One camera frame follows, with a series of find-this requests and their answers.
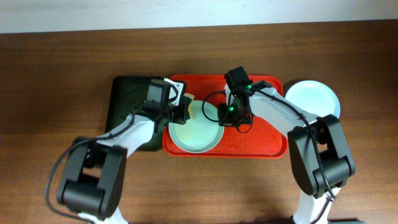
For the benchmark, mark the red plastic tray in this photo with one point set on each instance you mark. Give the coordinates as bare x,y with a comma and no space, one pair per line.
256,140

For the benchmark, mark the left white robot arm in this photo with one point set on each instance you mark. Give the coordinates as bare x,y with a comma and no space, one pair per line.
92,181

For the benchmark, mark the black plastic tray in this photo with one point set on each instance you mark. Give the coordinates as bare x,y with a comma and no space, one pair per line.
124,93

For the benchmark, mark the mint green round plate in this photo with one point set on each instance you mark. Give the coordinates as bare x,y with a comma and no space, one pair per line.
197,135

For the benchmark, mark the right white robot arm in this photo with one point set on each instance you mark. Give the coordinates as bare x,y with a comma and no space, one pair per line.
320,156

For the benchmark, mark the light blue round plate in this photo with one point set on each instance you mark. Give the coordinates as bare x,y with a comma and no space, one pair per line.
314,97

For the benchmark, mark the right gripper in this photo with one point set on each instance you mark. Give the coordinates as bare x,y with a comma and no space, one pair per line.
227,120

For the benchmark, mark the green yellow sponge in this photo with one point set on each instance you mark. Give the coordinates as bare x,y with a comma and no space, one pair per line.
188,100

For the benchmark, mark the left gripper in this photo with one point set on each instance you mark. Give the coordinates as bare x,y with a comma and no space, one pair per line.
181,113

